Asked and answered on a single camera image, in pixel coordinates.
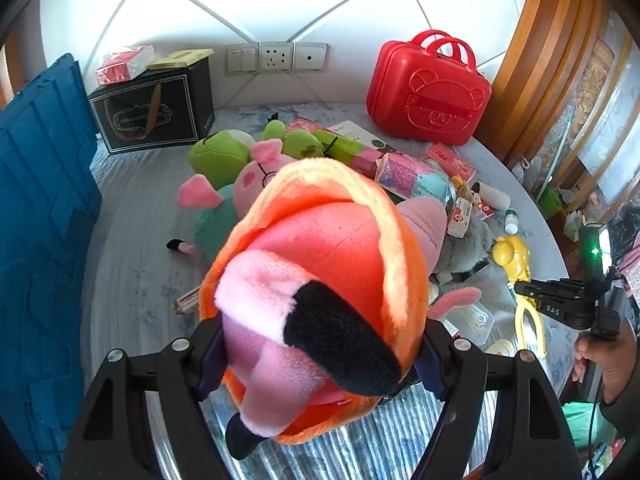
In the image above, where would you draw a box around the yellow toy figure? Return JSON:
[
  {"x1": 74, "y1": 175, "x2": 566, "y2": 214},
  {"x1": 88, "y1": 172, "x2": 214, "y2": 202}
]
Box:
[{"x1": 491, "y1": 235, "x2": 547, "y2": 358}]

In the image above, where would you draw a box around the orange pig plush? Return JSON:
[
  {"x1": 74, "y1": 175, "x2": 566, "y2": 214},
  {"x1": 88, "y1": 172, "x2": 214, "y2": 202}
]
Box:
[{"x1": 200, "y1": 158, "x2": 447, "y2": 460}]

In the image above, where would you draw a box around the wall socket strip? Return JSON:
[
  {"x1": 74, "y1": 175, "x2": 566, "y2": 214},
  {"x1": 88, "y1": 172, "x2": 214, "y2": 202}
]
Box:
[{"x1": 224, "y1": 41, "x2": 330, "y2": 75}]

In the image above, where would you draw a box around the grey plush toy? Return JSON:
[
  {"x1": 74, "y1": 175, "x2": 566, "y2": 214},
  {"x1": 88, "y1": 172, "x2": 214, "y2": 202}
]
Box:
[{"x1": 432, "y1": 214, "x2": 494, "y2": 284}]

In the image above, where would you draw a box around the black gift box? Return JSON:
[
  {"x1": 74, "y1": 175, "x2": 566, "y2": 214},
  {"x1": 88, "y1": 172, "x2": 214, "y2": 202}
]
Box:
[{"x1": 89, "y1": 58, "x2": 215, "y2": 154}]

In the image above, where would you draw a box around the red toy suitcase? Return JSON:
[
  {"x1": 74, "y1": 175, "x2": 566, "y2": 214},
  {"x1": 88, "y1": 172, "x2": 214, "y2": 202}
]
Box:
[{"x1": 366, "y1": 29, "x2": 491, "y2": 146}]

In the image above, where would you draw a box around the person right hand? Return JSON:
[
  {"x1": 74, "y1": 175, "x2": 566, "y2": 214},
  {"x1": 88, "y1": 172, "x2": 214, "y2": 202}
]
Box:
[{"x1": 572, "y1": 318, "x2": 638, "y2": 404}]

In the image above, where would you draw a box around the pink tissue pack on box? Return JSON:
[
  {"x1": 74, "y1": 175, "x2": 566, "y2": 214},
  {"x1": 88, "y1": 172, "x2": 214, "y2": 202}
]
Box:
[{"x1": 96, "y1": 46, "x2": 155, "y2": 86}]

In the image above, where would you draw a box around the yellow small box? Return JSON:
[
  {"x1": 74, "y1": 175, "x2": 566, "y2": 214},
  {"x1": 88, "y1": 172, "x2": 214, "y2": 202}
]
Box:
[{"x1": 148, "y1": 49, "x2": 214, "y2": 70}]

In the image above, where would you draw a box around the blue plastic storage crate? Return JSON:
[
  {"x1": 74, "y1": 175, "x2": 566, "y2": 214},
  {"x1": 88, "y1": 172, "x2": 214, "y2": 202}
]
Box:
[{"x1": 1, "y1": 54, "x2": 102, "y2": 479}]

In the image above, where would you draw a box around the pink pig plush green dress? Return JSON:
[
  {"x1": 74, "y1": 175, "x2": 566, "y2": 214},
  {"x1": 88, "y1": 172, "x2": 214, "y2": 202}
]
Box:
[{"x1": 166, "y1": 139, "x2": 294, "y2": 261}]

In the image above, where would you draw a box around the pink teal carton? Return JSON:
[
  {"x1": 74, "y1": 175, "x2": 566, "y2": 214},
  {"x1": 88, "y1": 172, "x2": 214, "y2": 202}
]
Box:
[{"x1": 374, "y1": 153, "x2": 456, "y2": 205}]

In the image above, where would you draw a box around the green frog plush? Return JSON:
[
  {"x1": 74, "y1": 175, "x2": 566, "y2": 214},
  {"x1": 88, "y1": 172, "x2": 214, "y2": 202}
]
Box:
[{"x1": 189, "y1": 116, "x2": 323, "y2": 190}]

